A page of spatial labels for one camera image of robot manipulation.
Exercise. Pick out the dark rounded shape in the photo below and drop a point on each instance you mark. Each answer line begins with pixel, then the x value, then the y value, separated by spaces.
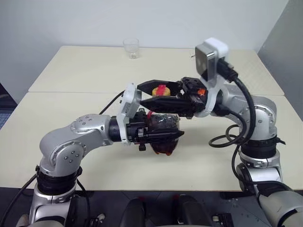
pixel 193 212
pixel 132 212

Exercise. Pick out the plastic bottle with dark drink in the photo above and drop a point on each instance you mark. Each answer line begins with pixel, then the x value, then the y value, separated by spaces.
pixel 165 146

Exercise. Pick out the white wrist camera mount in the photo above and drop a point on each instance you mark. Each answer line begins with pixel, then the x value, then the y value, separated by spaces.
pixel 129 104
pixel 214 78

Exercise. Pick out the clear glass tumbler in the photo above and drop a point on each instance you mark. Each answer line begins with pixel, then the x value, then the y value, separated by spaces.
pixel 130 47

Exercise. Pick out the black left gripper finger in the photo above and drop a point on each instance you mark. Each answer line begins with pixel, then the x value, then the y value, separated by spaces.
pixel 165 136

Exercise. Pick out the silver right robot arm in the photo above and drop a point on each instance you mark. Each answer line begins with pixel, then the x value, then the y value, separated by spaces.
pixel 265 118

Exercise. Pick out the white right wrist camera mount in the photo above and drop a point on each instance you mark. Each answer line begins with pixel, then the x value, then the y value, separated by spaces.
pixel 214 78

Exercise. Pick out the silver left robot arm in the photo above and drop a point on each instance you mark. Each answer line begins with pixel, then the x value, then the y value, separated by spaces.
pixel 71 132

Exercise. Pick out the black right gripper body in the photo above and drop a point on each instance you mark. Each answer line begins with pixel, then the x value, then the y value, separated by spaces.
pixel 195 99

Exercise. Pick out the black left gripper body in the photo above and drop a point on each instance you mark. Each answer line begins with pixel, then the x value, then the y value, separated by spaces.
pixel 138 132

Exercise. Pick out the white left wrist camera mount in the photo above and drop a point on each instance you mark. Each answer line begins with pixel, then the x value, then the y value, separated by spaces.
pixel 129 104

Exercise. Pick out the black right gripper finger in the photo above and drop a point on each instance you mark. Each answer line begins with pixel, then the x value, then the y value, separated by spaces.
pixel 148 85
pixel 170 105

